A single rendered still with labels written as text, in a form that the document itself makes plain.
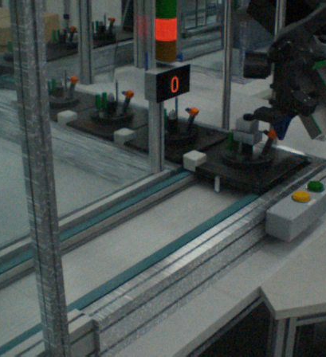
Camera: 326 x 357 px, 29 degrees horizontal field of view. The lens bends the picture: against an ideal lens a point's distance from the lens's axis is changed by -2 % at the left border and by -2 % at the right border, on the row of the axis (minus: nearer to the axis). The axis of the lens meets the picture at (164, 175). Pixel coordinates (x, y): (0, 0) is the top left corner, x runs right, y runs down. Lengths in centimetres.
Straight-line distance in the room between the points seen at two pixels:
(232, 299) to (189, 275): 11
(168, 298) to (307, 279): 33
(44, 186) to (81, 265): 50
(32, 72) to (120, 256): 65
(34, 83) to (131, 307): 52
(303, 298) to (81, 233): 50
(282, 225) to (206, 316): 30
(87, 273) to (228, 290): 30
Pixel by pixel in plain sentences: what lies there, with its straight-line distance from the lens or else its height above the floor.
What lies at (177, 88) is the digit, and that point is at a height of 119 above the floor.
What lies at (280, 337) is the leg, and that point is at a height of 77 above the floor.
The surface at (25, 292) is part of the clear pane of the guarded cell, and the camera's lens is 93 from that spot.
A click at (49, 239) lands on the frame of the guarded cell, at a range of 90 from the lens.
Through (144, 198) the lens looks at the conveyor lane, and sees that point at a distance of 153.
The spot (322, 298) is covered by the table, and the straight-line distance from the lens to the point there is 137.
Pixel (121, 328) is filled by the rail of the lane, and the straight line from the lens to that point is 117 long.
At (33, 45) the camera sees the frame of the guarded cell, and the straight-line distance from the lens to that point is 80.
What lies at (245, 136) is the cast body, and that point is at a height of 104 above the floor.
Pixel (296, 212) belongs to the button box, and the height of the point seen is 96.
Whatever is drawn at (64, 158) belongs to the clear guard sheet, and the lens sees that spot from 139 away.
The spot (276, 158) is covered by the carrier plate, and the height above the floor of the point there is 97.
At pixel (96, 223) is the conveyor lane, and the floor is 94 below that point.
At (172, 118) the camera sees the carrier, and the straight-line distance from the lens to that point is 180.
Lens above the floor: 165
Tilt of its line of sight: 25 degrees down
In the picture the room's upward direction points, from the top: straight up
